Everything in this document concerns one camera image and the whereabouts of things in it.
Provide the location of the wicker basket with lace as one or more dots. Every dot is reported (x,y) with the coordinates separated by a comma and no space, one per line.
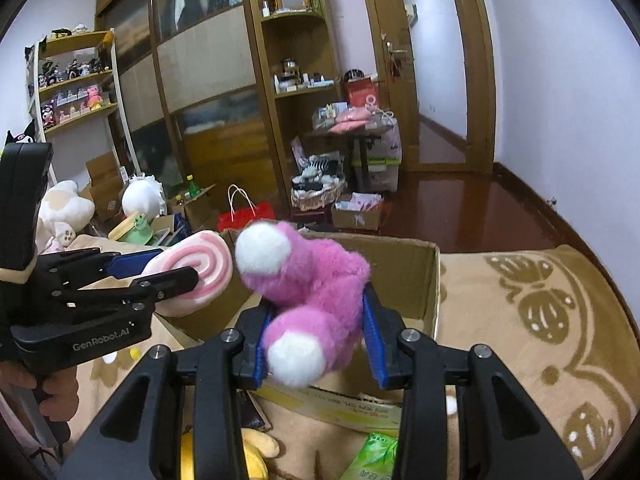
(317,192)

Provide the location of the white cat plush toy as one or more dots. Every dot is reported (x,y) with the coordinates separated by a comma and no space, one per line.
(60,215)

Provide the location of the red paper bag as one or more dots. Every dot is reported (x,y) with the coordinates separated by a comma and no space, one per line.
(245,217)

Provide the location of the wooden corner shelf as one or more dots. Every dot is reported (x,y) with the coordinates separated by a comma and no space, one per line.
(295,50)

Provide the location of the black and white plush figure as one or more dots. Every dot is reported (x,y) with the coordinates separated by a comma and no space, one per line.
(22,135)

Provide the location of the green tissue packet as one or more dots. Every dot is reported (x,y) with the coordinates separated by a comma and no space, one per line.
(372,460)

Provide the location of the beige butterfly blanket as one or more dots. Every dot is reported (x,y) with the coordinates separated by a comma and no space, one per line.
(530,340)

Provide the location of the small cardboard box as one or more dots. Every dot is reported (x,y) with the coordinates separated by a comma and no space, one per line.
(357,212)

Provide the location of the person's left hand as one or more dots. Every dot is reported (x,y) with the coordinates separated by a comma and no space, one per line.
(47,392)

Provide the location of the wooden door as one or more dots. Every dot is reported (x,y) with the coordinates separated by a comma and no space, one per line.
(430,60)

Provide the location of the wooden wardrobe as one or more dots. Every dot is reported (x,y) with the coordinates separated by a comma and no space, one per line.
(200,75)

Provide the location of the small round side table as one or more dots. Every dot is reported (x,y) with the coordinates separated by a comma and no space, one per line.
(357,145)

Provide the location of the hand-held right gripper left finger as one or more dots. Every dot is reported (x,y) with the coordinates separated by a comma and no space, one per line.
(260,347)

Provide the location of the white plastic storage bin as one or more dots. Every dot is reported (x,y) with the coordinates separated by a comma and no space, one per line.
(377,160)

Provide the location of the pink swirl lollipop plush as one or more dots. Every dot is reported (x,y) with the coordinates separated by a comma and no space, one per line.
(192,270)

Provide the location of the yellow plush toy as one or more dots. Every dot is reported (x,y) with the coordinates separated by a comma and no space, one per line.
(255,452)

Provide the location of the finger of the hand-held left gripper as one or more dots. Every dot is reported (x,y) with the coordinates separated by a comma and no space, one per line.
(170,282)
(132,261)

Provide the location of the pink plush on shelf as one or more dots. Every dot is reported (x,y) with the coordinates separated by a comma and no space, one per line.
(95,97)

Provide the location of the white round plush toy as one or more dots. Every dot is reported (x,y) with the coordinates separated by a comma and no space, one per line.
(142,197)

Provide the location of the red gift box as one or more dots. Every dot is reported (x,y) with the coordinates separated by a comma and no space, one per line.
(361,92)

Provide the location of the pink plush toy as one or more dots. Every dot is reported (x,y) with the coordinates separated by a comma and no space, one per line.
(305,300)

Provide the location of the pink cloth bundle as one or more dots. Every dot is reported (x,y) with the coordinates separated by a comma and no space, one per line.
(350,120)

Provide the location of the brown cardboard box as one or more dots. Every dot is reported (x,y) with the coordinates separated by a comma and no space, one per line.
(107,187)

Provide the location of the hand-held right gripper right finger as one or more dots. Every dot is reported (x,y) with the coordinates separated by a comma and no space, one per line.
(374,340)

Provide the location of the open cardboard box with bottles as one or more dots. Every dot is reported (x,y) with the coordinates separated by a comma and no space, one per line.
(192,205)

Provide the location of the white ladder shelf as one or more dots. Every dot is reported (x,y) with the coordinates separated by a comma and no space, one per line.
(75,80)

